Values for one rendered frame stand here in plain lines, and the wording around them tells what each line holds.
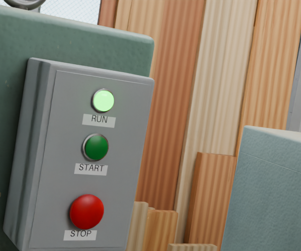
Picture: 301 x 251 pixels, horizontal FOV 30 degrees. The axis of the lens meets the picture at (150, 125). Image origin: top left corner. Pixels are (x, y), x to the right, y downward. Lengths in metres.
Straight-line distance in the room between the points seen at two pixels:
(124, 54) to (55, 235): 0.18
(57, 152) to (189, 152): 1.67
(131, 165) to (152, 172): 1.59
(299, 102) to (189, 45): 0.74
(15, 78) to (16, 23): 0.05
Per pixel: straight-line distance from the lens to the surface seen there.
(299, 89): 2.67
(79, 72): 0.47
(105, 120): 0.48
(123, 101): 0.48
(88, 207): 0.48
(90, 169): 0.48
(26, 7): 0.62
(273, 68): 2.31
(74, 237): 0.50
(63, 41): 0.52
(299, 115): 2.64
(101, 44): 0.54
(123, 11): 1.96
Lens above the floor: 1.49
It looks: 6 degrees down
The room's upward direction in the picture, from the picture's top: 10 degrees clockwise
